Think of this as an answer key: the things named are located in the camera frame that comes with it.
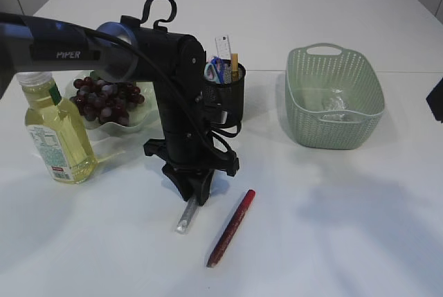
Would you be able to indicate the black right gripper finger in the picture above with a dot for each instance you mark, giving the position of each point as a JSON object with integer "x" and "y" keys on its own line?
{"x": 435, "y": 101}

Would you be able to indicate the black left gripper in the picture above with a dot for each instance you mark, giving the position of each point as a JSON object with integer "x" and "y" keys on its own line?
{"x": 185, "y": 154}

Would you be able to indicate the silver blue marker pen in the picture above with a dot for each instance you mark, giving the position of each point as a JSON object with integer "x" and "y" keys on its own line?
{"x": 186, "y": 219}

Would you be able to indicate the red marker pen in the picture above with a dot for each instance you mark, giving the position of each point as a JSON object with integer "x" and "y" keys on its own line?
{"x": 230, "y": 230}

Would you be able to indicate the clear plastic sheet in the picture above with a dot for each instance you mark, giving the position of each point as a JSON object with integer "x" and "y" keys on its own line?
{"x": 334, "y": 102}

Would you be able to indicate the purple artificial grape bunch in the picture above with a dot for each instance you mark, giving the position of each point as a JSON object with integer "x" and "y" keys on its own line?
{"x": 100, "y": 101}

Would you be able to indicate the blue handled scissors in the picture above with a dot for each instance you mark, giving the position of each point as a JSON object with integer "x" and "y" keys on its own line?
{"x": 213, "y": 74}

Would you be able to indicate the gold marker pen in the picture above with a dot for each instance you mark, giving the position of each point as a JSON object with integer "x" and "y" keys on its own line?
{"x": 234, "y": 67}

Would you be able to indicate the clear plastic ruler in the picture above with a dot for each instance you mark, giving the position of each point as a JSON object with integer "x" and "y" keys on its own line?
{"x": 222, "y": 44}

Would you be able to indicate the yellow tea drink bottle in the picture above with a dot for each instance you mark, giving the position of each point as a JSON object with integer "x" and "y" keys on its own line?
{"x": 56, "y": 129}

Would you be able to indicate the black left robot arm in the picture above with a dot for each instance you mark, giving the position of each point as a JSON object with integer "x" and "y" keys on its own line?
{"x": 126, "y": 52}

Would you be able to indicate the green wavy plastic plate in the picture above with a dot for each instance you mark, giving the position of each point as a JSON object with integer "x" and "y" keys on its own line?
{"x": 140, "y": 117}

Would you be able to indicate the black mesh pen holder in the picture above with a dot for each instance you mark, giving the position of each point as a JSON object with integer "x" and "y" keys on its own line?
{"x": 230, "y": 96}

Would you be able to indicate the green woven plastic basket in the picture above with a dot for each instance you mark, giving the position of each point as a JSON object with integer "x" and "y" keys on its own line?
{"x": 309, "y": 76}

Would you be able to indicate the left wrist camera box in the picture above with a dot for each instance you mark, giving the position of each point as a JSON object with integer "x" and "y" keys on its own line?
{"x": 215, "y": 114}

